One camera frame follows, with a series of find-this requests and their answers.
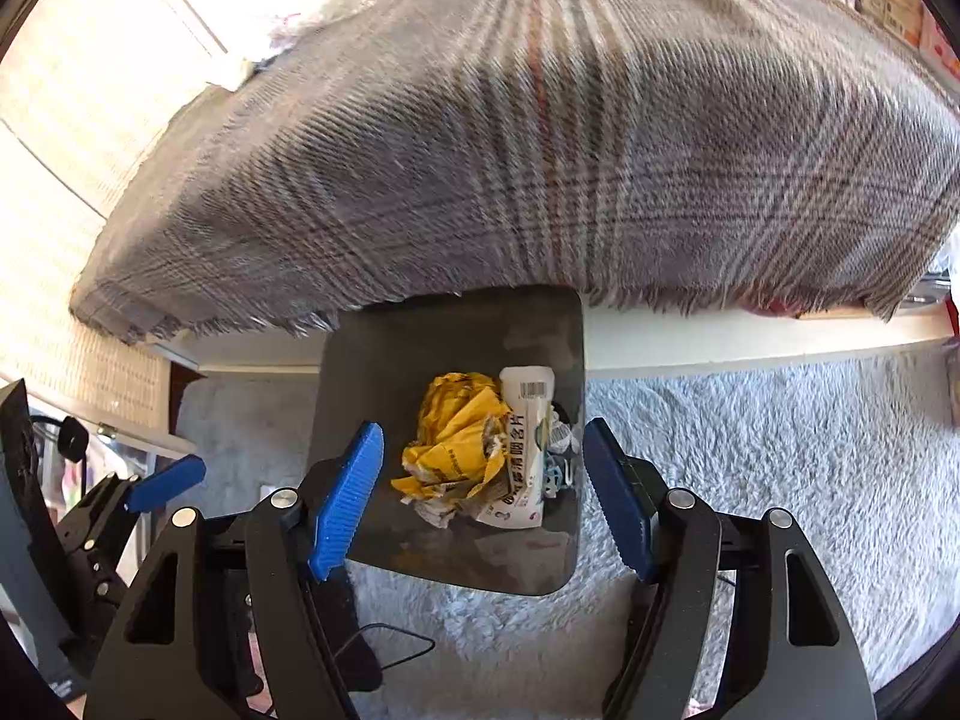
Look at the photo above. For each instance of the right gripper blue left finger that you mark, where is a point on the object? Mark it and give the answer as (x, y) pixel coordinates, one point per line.
(343, 507)

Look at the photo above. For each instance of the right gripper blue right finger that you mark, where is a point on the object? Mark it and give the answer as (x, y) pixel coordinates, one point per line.
(626, 506)

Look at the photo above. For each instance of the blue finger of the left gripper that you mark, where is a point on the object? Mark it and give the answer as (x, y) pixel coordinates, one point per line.
(155, 491)

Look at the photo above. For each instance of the yellow paper bag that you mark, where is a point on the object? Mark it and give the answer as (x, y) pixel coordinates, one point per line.
(459, 447)

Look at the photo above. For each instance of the torn white medicine box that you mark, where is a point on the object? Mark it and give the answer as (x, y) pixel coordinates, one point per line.
(515, 500)

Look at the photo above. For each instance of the black trash bin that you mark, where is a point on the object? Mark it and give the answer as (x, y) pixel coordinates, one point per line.
(377, 367)

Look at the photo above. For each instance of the grey plaid tablecloth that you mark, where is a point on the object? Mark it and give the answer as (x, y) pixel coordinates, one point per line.
(775, 154)

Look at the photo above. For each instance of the white bottle pink label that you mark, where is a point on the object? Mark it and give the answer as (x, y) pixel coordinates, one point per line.
(936, 49)

